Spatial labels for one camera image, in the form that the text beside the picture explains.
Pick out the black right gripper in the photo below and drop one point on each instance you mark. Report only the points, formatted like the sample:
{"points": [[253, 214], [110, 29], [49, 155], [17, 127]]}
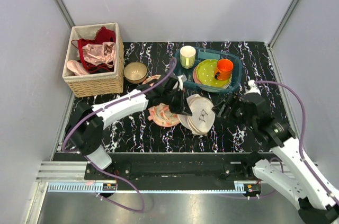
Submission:
{"points": [[235, 101]]}

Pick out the aluminium frame rail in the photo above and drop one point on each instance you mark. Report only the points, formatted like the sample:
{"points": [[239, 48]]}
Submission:
{"points": [[83, 177]]}

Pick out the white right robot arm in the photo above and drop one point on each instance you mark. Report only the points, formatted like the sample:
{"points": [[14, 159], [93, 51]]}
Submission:
{"points": [[315, 198]]}

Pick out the cream ceramic cup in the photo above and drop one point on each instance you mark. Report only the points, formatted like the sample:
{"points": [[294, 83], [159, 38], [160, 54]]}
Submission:
{"points": [[187, 56]]}

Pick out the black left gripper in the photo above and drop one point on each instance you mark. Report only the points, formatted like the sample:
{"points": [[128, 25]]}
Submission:
{"points": [[182, 108]]}

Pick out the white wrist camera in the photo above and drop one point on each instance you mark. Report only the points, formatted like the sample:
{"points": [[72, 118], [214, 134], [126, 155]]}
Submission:
{"points": [[180, 81], [252, 92]]}

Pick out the teal plastic dish tray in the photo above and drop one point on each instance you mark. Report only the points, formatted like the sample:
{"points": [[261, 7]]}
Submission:
{"points": [[203, 54]]}

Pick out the pink satin garment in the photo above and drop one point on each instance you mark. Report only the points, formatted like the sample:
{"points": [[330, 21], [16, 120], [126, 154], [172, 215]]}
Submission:
{"points": [[94, 59]]}

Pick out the green polka dot plate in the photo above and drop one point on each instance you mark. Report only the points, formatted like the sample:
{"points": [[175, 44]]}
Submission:
{"points": [[205, 73]]}

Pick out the wicker laundry basket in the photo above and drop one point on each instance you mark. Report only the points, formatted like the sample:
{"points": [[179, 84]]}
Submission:
{"points": [[94, 84]]}

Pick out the orange mug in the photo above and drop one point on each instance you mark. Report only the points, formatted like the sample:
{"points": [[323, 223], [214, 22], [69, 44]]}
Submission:
{"points": [[224, 69]]}

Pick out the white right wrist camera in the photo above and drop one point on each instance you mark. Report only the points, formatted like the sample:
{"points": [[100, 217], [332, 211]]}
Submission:
{"points": [[252, 92]]}

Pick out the pink plate under green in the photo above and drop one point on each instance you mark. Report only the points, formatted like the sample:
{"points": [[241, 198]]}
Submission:
{"points": [[196, 80]]}

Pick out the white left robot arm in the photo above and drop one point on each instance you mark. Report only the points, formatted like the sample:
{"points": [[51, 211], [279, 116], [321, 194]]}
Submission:
{"points": [[85, 128]]}

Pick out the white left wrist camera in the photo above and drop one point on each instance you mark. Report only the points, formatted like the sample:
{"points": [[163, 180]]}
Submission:
{"points": [[180, 81]]}

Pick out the white mesh cylindrical laundry bag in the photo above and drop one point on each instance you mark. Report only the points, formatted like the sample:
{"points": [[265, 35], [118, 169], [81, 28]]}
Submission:
{"points": [[202, 118]]}

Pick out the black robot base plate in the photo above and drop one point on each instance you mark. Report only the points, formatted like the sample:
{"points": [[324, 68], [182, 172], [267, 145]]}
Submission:
{"points": [[221, 166]]}

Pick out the red lace bra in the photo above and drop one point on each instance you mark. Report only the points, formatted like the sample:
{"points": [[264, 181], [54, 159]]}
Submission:
{"points": [[102, 35]]}

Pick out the beige ceramic bowl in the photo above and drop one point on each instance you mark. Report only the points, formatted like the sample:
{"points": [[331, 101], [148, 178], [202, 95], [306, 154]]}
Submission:
{"points": [[135, 72]]}

